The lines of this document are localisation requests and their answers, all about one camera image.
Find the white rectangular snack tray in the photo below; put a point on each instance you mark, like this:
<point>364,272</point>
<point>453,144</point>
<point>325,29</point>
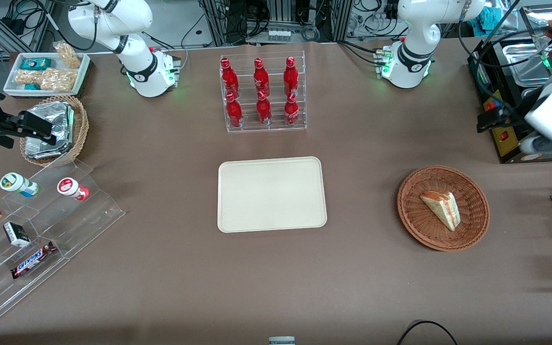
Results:
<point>12,88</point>

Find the clear granola snack bag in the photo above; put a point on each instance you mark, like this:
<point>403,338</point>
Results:
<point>29,77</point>
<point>59,80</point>

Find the black countertop appliance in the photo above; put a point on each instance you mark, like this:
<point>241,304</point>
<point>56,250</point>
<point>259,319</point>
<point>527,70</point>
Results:
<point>501,143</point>

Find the red cola bottle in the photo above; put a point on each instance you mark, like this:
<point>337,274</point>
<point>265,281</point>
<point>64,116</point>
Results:
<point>229,79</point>
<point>260,79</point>
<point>234,112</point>
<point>291,111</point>
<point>291,76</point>
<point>263,110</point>

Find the deep light wicker basket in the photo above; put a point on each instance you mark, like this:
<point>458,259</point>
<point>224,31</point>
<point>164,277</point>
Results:
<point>80,129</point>

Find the snickers chocolate bar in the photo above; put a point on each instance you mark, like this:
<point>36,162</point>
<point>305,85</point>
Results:
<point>33,260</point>

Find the round brown wicker basket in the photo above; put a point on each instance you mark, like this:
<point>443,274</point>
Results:
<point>419,225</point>

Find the teal snack box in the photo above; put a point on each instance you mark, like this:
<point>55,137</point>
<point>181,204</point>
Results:
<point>35,63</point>

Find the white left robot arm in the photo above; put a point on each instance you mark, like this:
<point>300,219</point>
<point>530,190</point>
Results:
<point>415,48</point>

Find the small black white carton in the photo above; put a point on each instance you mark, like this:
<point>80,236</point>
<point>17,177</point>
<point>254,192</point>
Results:
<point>16,234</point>

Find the aluminium foil container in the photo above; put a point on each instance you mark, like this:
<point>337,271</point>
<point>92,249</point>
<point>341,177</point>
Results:
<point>58,129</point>

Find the clear bag of nuts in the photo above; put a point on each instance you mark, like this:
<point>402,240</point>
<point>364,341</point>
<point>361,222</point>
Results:
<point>67,55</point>

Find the clear acrylic stepped display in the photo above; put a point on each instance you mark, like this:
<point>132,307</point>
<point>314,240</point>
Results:
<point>79,225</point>

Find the beige plastic serving tray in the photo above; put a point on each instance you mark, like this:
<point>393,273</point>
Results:
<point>271,194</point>

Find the teal cloth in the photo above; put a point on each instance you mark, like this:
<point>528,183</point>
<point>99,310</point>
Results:
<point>490,19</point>

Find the red lidded yogurt cup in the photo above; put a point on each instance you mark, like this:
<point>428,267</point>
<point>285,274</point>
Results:
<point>71,188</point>

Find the aluminium frame equipment rack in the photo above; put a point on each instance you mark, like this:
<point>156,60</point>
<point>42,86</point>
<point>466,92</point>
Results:
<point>281,19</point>

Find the grey device edge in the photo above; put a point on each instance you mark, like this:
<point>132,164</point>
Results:
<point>281,341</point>

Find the steel pan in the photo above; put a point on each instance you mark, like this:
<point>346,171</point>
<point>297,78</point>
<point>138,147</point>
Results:
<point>527,62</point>
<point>537,19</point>

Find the wrapped triangle sandwich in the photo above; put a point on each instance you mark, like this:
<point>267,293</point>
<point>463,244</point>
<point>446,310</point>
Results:
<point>442,208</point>

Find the green lidded yogurt cup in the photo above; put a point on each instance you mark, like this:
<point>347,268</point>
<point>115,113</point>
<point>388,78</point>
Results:
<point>17,184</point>

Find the small teal snack packet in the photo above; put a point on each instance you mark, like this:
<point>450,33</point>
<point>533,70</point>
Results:
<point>32,86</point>

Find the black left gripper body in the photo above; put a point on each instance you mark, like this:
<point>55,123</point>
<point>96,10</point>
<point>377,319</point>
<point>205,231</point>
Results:
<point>505,116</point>

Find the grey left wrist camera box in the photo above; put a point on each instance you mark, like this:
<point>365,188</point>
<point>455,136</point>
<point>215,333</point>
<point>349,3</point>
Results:
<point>537,145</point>

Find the clear acrylic bottle rack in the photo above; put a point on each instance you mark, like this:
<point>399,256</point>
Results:
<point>276,128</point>

